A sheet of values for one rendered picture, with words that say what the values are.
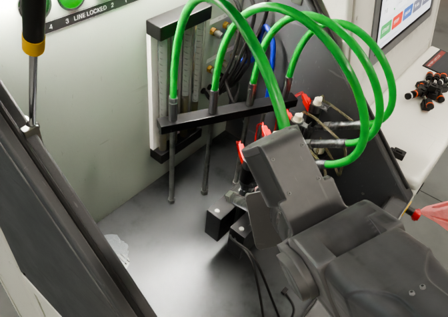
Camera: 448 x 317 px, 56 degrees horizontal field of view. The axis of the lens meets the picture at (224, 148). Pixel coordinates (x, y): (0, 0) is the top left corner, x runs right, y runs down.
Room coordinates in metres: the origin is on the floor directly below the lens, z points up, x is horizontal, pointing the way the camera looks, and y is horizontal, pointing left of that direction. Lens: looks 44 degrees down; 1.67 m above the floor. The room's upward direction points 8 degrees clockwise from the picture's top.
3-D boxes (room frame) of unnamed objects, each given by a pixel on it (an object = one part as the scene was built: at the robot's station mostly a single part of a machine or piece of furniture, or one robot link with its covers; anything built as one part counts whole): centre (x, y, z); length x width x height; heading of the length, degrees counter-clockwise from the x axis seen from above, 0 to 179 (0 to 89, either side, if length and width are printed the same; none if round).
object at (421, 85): (1.07, -0.59, 1.01); 0.23 x 0.11 x 0.06; 146
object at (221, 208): (0.64, -0.12, 0.91); 0.34 x 0.10 x 0.15; 146
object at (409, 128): (1.04, -0.57, 0.97); 0.70 x 0.22 x 0.03; 146
